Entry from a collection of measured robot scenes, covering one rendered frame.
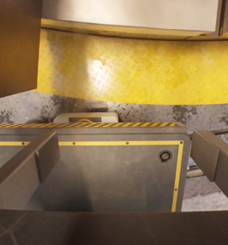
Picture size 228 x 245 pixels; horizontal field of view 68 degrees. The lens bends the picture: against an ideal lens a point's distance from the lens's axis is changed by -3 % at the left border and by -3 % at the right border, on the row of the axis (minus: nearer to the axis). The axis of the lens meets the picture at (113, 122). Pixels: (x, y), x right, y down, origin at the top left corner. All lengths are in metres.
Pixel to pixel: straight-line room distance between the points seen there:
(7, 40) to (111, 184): 0.47
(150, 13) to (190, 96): 0.47
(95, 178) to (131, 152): 0.14
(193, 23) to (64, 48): 0.53
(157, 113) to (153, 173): 0.35
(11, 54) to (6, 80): 0.05
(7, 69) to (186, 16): 0.44
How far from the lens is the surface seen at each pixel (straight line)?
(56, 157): 0.16
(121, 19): 0.51
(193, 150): 0.17
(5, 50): 0.40
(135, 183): 0.60
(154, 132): 0.52
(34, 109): 0.91
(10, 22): 0.42
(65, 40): 0.84
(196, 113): 0.90
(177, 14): 0.53
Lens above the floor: 0.80
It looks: 73 degrees down
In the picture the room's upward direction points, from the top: 175 degrees counter-clockwise
